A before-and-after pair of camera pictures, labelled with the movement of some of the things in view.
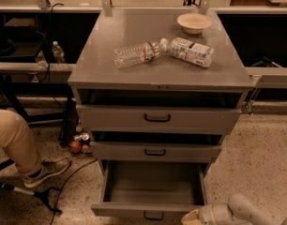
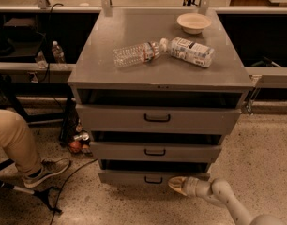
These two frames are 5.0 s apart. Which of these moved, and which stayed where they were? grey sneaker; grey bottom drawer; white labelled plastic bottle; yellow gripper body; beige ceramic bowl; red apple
Moved: yellow gripper body; grey bottom drawer
Stayed: grey sneaker; red apple; beige ceramic bowl; white labelled plastic bottle
